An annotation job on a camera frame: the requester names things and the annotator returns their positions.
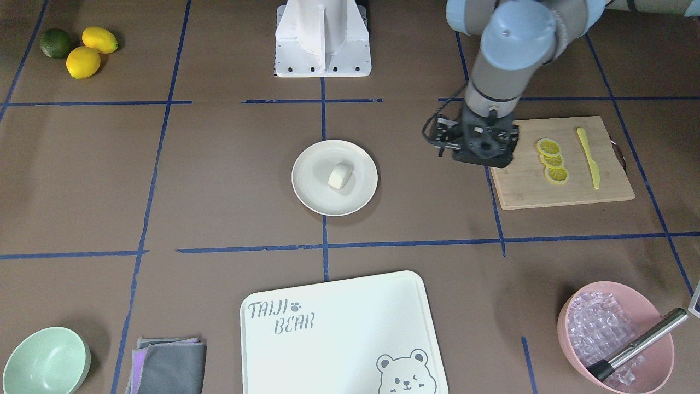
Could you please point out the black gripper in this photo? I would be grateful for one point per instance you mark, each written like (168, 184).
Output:
(444, 134)

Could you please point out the cream round plate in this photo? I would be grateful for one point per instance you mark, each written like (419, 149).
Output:
(311, 171)

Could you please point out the yellow lemon near arm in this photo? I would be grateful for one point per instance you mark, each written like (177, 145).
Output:
(83, 62)

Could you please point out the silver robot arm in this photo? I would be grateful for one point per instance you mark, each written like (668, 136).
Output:
(517, 37)

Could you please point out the white bear tray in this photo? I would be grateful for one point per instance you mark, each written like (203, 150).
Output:
(372, 334)

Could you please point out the lemon slice top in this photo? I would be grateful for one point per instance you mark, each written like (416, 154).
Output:
(548, 147)

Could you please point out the lemon slice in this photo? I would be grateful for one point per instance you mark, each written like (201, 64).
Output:
(552, 161)
(548, 147)
(558, 175)

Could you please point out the lemon slice middle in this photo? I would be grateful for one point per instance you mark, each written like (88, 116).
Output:
(552, 161)

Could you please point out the wooden cutting board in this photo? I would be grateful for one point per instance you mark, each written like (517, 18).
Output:
(523, 185)

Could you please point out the lemon slice bottom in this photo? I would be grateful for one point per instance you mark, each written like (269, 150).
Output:
(558, 175)

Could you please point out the yellow plastic knife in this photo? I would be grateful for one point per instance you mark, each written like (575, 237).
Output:
(592, 165)

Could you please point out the clear ice cubes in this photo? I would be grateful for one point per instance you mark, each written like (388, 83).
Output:
(598, 326)

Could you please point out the pink bowl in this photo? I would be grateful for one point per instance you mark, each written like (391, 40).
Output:
(647, 372)

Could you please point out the yellow lemon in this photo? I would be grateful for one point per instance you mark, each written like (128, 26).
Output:
(100, 39)

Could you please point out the folded grey cloth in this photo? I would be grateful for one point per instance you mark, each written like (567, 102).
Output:
(167, 365)

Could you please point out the green lime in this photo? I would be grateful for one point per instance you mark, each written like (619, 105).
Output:
(56, 43)

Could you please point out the mint green bowl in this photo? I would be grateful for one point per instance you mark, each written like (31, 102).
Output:
(51, 360)

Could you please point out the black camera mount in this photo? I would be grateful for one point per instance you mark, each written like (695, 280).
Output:
(445, 134)

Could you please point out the metal board handle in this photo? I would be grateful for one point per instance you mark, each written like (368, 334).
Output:
(619, 155)

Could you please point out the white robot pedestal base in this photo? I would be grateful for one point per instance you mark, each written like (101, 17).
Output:
(322, 39)

